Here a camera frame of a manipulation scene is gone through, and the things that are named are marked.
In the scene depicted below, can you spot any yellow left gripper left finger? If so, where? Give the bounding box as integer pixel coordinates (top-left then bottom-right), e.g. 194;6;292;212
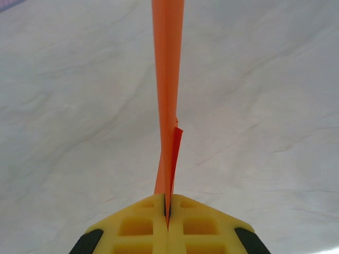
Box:
69;193;169;254

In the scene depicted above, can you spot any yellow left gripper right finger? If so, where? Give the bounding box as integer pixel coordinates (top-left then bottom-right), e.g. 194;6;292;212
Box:
166;194;272;254

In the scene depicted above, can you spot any orange square paper sheet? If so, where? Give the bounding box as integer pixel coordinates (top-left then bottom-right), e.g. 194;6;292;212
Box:
150;0;185;202

